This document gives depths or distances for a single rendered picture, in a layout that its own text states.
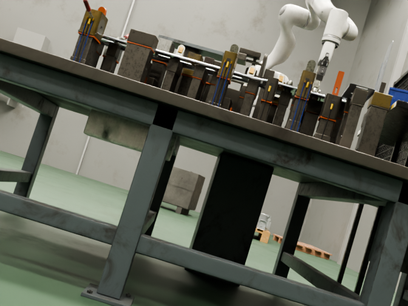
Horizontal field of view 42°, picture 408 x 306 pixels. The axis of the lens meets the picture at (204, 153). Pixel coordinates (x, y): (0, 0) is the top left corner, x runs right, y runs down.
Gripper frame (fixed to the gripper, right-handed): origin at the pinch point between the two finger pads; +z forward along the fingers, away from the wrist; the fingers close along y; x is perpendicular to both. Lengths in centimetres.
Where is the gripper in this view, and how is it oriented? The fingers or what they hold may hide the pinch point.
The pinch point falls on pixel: (320, 75)
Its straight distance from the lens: 252.0
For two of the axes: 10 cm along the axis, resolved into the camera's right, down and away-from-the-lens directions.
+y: -1.0, -1.1, -9.9
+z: -3.0, 9.5, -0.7
